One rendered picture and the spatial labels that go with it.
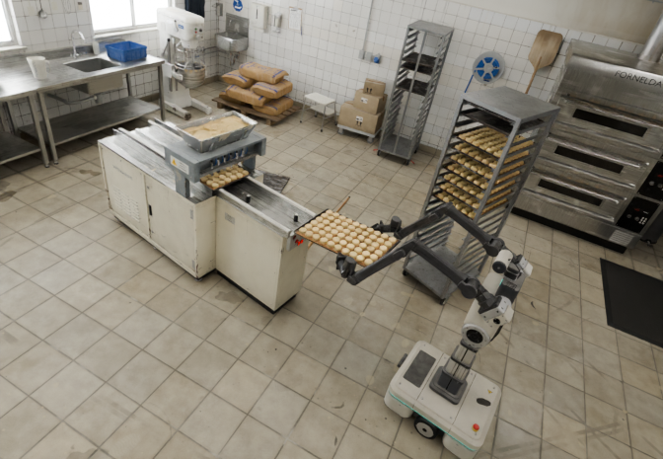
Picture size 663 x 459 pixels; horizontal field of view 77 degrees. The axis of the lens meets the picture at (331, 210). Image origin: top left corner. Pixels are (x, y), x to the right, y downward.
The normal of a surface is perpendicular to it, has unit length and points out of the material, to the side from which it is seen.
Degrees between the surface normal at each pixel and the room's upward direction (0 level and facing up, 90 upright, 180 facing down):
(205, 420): 0
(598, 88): 90
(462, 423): 0
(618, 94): 90
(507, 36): 90
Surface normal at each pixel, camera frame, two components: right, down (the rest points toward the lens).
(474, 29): -0.44, 0.44
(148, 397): 0.16, -0.82
